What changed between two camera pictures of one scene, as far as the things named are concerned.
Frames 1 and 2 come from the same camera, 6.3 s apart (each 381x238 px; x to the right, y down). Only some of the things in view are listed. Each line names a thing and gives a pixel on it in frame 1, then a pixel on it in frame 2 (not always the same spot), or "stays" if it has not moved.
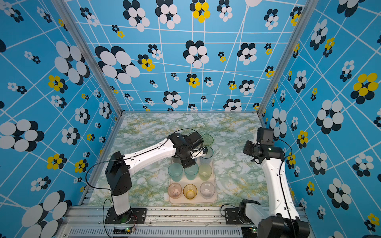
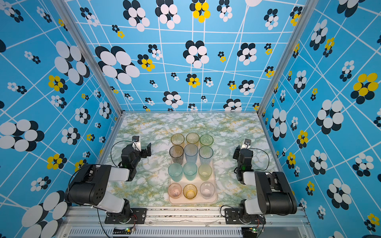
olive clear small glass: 190,191 stays
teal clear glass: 207,159 stays
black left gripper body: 188,161 -> 144,154
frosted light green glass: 205,171 stays
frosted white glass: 207,190 stays
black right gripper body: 250,148 -> 237,153
